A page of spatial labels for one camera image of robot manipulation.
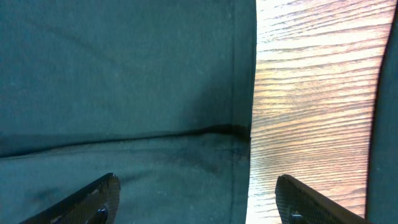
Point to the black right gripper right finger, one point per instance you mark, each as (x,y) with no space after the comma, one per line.
(298,203)

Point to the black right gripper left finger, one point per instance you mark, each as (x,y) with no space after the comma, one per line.
(96,203)

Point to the plain black t-shirt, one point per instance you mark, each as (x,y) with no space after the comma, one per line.
(158,93)

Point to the black t-shirt with logo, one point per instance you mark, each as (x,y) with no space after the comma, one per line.
(381,201)

